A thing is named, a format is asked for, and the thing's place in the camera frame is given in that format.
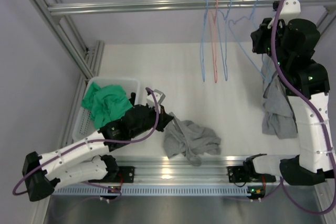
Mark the left aluminium frame strut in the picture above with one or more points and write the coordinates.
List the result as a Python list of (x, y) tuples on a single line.
[(87, 59)]

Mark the white plastic basket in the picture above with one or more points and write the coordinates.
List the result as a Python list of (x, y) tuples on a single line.
[(84, 126)]

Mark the light blue wire hanger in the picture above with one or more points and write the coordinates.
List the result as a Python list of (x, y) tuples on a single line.
[(201, 54)]

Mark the right aluminium frame strut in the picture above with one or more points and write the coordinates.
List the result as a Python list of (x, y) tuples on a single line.
[(323, 15)]

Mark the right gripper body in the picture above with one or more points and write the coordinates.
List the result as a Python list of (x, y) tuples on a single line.
[(263, 44)]

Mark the aluminium frame strut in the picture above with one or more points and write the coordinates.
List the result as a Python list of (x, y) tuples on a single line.
[(323, 15), (87, 59)]

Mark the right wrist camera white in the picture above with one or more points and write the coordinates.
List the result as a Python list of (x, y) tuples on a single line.
[(290, 10)]

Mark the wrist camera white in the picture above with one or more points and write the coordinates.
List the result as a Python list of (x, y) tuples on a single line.
[(155, 96), (290, 10)]

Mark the pink wire hanger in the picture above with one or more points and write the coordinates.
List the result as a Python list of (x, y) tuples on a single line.
[(213, 30)]

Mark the green tank top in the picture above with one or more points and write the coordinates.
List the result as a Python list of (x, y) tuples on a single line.
[(105, 104)]

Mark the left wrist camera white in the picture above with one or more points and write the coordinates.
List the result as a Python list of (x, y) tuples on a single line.
[(155, 96)]

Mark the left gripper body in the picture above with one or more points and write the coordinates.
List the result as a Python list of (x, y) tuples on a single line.
[(160, 124)]

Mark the black tank top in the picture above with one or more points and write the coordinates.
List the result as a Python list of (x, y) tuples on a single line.
[(132, 98)]

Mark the aluminium hanging rail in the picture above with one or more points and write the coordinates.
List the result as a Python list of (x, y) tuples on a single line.
[(151, 6)]

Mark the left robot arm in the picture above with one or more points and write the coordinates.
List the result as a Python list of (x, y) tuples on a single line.
[(112, 136)]

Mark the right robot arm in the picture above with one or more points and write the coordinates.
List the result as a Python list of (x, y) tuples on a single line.
[(291, 46)]

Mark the grey tank top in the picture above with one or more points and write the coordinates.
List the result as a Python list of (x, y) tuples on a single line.
[(190, 140), (278, 119)]

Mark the grey slotted cable duct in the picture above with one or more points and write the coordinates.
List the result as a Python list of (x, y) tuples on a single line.
[(136, 190)]

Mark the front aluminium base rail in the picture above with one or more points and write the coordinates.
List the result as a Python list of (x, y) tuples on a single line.
[(173, 170)]

